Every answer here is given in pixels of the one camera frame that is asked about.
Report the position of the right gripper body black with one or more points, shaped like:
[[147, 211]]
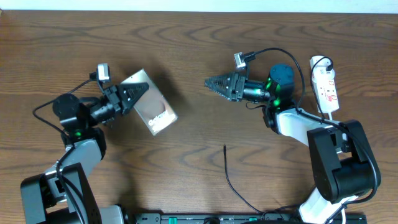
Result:
[[244, 84]]

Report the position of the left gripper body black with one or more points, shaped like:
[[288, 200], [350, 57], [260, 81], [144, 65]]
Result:
[[112, 96]]

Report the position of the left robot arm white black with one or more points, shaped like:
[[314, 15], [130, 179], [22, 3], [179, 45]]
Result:
[[62, 193]]

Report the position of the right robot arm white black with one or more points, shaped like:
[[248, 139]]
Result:
[[343, 165]]

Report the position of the white power strip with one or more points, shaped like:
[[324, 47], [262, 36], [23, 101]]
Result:
[[323, 82]]

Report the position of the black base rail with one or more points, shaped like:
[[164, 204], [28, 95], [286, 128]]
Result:
[[156, 218]]

